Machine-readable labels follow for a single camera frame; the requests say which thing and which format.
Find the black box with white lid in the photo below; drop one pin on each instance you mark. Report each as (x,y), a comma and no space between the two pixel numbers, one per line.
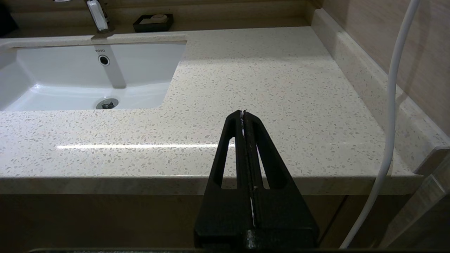
(7,19)

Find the black soap dish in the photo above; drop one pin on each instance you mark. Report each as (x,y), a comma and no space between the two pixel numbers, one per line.
(140,26)

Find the chrome faucet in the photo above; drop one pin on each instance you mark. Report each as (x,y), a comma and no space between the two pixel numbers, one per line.
(98,15)

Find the chrome sink drain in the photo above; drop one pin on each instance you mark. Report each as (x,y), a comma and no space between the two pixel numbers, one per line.
(107,103)

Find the white sink basin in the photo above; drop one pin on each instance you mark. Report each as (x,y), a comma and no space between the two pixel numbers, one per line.
(70,70)

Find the small round soap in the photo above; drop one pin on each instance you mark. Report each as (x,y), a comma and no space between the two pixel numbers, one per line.
(157,17)

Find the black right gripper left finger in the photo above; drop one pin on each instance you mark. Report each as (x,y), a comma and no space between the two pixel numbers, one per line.
(225,218)

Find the brown vanity cabinet front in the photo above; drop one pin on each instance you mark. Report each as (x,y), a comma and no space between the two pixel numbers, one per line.
(105,221)

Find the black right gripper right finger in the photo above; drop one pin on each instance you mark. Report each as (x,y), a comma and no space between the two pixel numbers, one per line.
(284,218)

